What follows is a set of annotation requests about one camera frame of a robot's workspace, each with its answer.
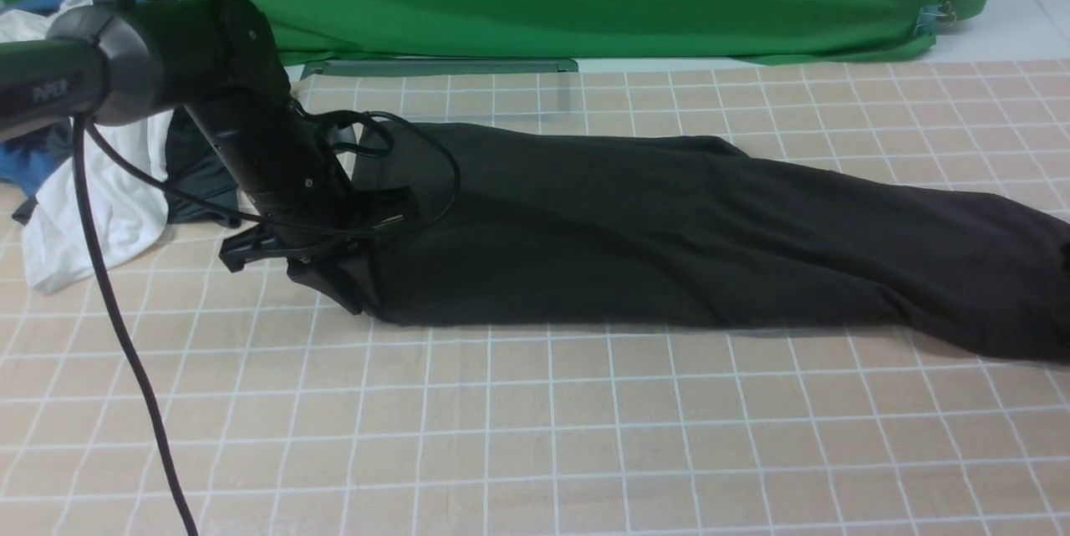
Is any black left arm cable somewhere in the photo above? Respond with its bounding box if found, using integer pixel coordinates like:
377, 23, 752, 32
71, 0, 461, 536

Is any beige checkered table mat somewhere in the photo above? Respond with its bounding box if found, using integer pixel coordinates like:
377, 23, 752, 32
0, 59, 1070, 536

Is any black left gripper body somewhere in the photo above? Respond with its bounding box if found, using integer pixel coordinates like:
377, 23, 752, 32
219, 186, 421, 315

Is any teal binder clip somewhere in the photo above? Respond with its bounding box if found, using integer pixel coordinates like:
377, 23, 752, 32
914, 2, 958, 36

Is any dark gray long-sleeve shirt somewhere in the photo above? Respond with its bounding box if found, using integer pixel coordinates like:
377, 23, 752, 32
335, 124, 1069, 364

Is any dark crumpled garment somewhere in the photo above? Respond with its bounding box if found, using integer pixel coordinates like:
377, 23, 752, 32
165, 108, 242, 230

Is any blue crumpled garment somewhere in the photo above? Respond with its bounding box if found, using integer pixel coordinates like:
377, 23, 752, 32
1, 0, 89, 198

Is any gray metal base bar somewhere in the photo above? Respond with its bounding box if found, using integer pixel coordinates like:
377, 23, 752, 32
301, 57, 578, 79

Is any white crumpled garment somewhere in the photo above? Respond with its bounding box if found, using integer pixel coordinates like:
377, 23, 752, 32
22, 110, 173, 294

